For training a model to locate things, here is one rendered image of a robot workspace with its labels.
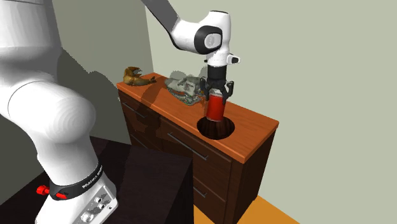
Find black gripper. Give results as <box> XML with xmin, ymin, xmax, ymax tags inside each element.
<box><xmin>199</xmin><ymin>64</ymin><xmax>235</xmax><ymax>105</ymax></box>

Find red bottle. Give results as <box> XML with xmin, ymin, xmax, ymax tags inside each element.
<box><xmin>204</xmin><ymin>87</ymin><xmax>226</xmax><ymax>122</ymax></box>

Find brown wooden chest of drawers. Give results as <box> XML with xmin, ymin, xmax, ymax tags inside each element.
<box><xmin>116</xmin><ymin>72</ymin><xmax>279</xmax><ymax>224</ymax></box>

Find brown animal figure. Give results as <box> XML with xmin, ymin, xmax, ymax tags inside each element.
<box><xmin>123</xmin><ymin>66</ymin><xmax>157</xmax><ymax>87</ymax></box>

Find dark robot stand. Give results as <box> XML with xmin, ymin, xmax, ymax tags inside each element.
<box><xmin>0</xmin><ymin>136</ymin><xmax>195</xmax><ymax>224</ymax></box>

